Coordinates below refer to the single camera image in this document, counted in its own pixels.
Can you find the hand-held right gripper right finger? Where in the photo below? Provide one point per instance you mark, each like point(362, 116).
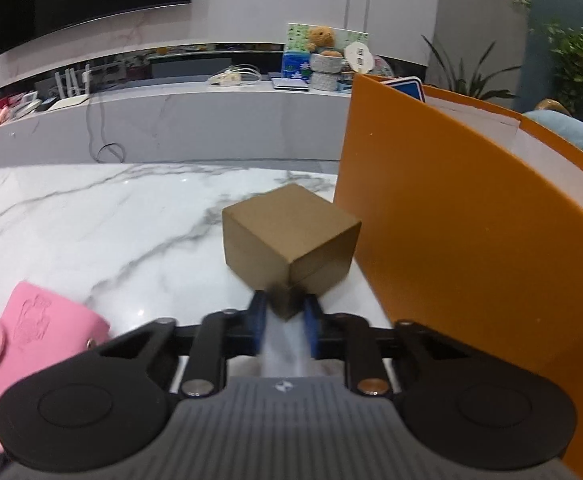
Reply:
point(312, 325)

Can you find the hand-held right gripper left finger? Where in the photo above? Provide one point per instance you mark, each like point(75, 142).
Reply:
point(259, 322)

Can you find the brown cardboard box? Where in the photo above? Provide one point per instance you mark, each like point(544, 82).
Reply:
point(281, 230)

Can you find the orange storage box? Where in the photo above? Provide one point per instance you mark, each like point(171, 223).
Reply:
point(446, 235)

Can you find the white marble tv cabinet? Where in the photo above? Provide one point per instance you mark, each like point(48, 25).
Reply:
point(196, 125)

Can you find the pink snap wallet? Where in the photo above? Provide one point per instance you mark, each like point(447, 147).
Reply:
point(31, 325)

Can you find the silver laptop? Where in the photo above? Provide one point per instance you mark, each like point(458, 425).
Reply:
point(290, 84)

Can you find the white woven basket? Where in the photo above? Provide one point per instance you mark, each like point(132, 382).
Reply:
point(326, 64)
point(325, 82)

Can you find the blue floral box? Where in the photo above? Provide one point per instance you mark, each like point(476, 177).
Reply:
point(295, 66)

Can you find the decorative plate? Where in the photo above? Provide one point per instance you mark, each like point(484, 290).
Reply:
point(382, 67)

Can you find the white round hand fan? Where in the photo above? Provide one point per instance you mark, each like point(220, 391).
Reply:
point(360, 57)

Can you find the small brown teddy bear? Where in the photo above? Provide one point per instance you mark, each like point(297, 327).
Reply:
point(321, 40)

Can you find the green picture card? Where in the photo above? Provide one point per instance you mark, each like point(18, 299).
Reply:
point(296, 35)

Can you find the long-leaf potted plant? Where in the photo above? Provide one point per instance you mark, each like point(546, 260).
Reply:
point(466, 77)

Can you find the white router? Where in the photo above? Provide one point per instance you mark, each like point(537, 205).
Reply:
point(71, 97)

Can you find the wooden chair back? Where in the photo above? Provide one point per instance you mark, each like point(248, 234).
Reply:
point(551, 106)

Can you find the light blue cushion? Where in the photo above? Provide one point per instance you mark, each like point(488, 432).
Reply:
point(576, 135)

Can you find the pink packages heap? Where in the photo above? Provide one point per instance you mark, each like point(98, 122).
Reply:
point(11, 110)

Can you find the green leafy plant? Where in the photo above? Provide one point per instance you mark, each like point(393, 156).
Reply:
point(576, 60)

